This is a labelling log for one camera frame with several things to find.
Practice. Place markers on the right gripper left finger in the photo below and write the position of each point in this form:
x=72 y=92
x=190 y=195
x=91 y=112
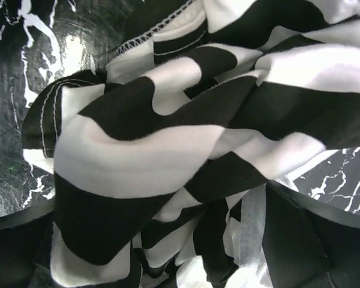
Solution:
x=21 y=234

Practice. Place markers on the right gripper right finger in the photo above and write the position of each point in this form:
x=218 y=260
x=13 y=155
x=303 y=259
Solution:
x=308 y=243

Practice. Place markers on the black white wide-striped tank top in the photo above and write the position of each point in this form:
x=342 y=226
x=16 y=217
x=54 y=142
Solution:
x=161 y=161

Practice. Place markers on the black marble mat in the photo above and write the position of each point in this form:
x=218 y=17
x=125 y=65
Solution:
x=41 y=41

